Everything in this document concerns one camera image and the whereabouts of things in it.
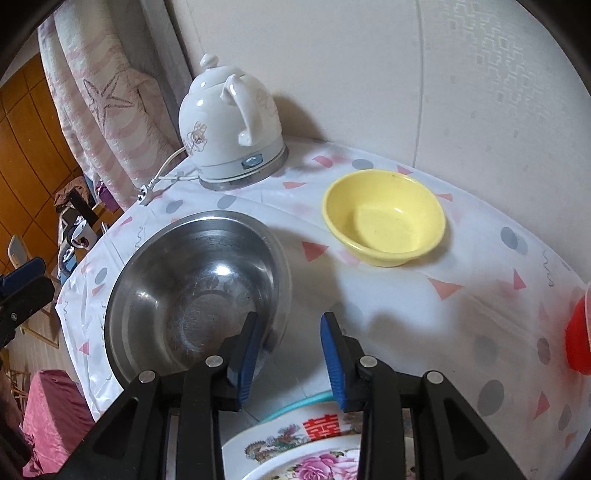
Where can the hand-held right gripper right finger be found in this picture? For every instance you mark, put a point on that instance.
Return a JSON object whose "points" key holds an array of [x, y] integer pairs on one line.
{"points": [[332, 364]]}

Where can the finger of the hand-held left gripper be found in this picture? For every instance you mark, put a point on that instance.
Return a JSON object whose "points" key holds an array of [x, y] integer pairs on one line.
{"points": [[21, 273], [27, 297]]}

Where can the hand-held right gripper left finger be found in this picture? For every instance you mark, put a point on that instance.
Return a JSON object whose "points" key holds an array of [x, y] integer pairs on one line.
{"points": [[247, 364]]}

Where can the white dragon print plate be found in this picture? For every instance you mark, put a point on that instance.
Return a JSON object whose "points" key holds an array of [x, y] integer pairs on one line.
{"points": [[318, 427]]}

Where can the stainless steel bowl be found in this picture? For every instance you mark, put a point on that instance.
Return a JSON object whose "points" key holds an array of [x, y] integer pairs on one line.
{"points": [[184, 286]]}

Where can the teal plastic plate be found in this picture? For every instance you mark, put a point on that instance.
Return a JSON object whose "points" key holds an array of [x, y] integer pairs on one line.
{"points": [[304, 400]]}

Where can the white mug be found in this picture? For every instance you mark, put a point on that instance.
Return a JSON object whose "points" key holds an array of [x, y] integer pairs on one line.
{"points": [[83, 237]]}

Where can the white patterned tablecloth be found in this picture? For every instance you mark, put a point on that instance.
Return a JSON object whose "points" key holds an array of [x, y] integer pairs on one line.
{"points": [[415, 323]]}

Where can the pink floral plate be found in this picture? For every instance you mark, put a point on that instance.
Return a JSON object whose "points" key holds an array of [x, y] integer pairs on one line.
{"points": [[318, 468]]}

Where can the pink satin cloth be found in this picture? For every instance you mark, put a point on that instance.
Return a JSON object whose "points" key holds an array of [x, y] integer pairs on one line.
{"points": [[55, 406]]}

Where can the purple cloth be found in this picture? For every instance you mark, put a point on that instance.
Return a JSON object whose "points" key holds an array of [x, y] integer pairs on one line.
{"points": [[108, 196]]}

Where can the yellow plastic bowl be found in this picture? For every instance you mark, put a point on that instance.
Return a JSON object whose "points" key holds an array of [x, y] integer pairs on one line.
{"points": [[383, 221]]}

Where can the kettle base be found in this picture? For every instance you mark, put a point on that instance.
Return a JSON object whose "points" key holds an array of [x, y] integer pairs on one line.
{"points": [[244, 177]]}

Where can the pink striped starfish cloth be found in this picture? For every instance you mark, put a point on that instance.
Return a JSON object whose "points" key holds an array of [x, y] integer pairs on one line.
{"points": [[111, 101]]}

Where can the white ceramic electric kettle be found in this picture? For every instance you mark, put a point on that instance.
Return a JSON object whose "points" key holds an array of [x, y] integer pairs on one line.
{"points": [[217, 129]]}

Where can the red plastic bowl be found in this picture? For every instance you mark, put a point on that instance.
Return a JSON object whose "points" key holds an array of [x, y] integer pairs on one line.
{"points": [[579, 337]]}

